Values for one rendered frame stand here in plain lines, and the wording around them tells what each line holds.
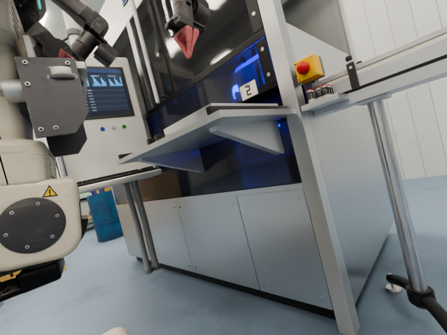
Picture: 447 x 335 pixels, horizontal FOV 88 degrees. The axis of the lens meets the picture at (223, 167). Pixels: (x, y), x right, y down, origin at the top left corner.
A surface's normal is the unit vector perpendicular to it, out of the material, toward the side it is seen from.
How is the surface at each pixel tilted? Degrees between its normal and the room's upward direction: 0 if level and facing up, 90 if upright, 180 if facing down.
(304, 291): 90
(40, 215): 90
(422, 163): 90
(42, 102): 90
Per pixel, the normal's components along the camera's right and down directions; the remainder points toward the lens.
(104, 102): 0.55, -0.12
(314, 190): -0.69, 0.18
